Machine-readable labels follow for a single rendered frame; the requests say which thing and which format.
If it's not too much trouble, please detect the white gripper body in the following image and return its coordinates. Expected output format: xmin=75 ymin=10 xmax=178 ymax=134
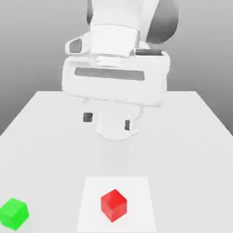
xmin=61 ymin=54 xmax=171 ymax=108

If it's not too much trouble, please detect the small red cube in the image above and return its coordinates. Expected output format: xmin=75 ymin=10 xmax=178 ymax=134
xmin=100 ymin=188 xmax=127 ymax=223

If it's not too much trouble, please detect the small green cube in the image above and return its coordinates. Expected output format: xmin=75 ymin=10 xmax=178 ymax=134
xmin=0 ymin=198 xmax=30 ymax=231

